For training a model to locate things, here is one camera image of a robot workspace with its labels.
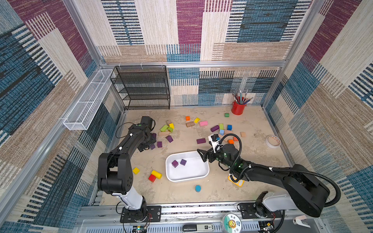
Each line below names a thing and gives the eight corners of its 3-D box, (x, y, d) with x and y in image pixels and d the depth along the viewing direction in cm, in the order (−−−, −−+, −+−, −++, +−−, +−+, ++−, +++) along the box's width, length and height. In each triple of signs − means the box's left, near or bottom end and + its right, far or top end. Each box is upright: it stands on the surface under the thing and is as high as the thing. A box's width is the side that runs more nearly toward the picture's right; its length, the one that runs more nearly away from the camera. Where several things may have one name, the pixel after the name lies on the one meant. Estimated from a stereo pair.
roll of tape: (268, 148, 99) (269, 146, 97) (263, 136, 105) (265, 134, 103) (281, 148, 99) (283, 146, 97) (276, 136, 105) (277, 134, 103)
